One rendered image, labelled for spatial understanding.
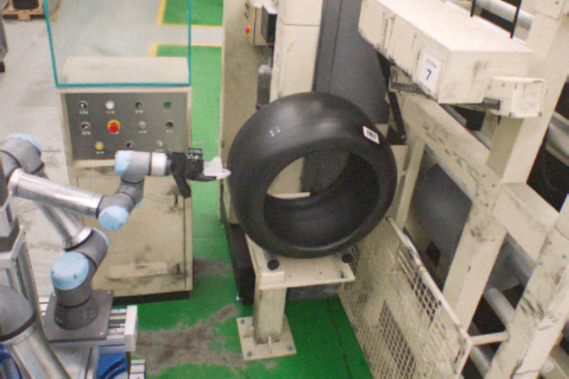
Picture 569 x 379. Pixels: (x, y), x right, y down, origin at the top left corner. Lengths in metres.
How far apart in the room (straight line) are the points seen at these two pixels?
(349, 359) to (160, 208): 1.22
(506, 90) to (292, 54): 0.79
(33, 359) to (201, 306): 1.75
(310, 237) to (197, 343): 1.04
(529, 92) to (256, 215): 0.88
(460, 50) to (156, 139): 1.49
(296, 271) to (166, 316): 1.11
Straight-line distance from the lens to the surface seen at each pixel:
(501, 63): 1.42
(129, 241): 2.66
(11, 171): 1.69
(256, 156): 1.58
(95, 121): 2.36
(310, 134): 1.56
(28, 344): 1.26
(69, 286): 1.82
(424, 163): 2.54
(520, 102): 1.37
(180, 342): 2.78
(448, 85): 1.36
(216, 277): 3.10
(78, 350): 2.00
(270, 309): 2.56
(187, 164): 1.63
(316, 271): 1.99
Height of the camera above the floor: 2.14
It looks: 31 degrees down
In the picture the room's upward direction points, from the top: 6 degrees clockwise
